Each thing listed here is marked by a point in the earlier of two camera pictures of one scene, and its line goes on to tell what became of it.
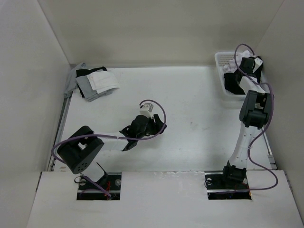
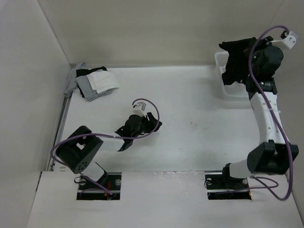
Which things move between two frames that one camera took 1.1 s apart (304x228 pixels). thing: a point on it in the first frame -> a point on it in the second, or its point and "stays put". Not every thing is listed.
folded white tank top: [102, 81] stays put
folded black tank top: [83, 72] stays put
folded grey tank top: [87, 90] stays put
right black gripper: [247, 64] -> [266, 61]
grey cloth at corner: [71, 83] stays put
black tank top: [232, 80] -> [237, 65]
